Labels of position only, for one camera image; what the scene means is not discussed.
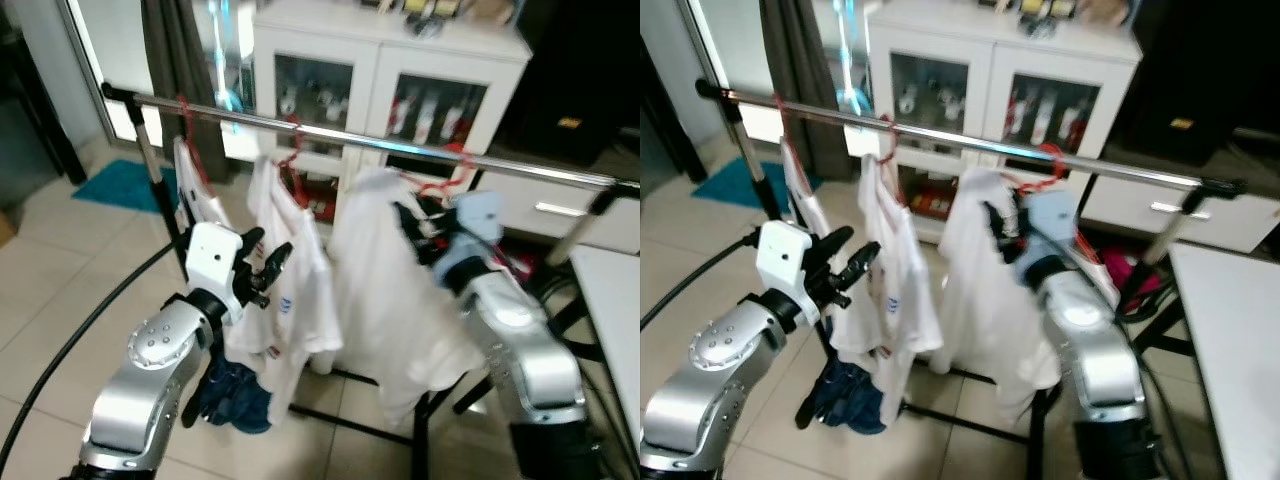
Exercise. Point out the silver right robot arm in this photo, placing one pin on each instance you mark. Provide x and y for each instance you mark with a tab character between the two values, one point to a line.
530	350
1090	350

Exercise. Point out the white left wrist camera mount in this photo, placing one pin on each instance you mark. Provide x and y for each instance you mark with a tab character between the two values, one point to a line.
782	255
210	260

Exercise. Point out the glass sliding door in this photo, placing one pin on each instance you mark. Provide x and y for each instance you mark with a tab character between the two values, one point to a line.
725	40
105	40

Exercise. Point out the blue floor mat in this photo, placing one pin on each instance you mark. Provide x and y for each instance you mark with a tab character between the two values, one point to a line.
735	180
120	185

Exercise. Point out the white glass-door cabinet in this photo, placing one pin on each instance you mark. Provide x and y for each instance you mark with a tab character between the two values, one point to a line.
375	60
990	60

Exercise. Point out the white drawer unit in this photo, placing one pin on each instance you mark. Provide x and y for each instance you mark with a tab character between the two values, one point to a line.
1230	225
520	200

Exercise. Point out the dark blue garment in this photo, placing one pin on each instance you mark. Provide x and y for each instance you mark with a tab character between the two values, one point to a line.
235	400
850	400

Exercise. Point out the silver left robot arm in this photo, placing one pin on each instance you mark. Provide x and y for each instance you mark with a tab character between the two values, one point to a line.
150	370
715	380

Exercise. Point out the pale right wrist camera mount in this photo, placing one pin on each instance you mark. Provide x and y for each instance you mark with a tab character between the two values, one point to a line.
1050	225
475	225

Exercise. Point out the red plastic hanger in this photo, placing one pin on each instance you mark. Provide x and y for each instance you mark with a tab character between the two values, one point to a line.
293	158
780	115
890	150
187	125
462	160
1052	158

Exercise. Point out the pink cloth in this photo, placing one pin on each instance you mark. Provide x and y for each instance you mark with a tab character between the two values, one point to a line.
1130	270
520	265

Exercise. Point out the yellow and black item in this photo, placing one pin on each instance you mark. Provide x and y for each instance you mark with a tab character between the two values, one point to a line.
1045	8
440	10

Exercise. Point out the white t-shirt with blue logo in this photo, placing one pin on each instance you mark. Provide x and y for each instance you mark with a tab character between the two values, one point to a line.
905	300
305	290

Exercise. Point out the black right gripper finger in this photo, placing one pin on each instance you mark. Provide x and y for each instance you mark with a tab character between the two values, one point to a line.
405	218
995	216

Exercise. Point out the black cabinet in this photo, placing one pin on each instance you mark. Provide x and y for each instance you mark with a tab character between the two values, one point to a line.
580	70
1200	70

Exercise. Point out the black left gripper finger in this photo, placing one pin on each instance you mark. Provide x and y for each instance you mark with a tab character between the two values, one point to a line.
860	268
275	265
252	241
836	241

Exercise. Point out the dark brown curtain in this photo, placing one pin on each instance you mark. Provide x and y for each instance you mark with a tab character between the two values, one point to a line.
175	50
795	60

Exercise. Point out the chrome and black clothes rack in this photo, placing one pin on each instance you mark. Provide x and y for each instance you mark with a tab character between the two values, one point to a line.
350	136
950	133

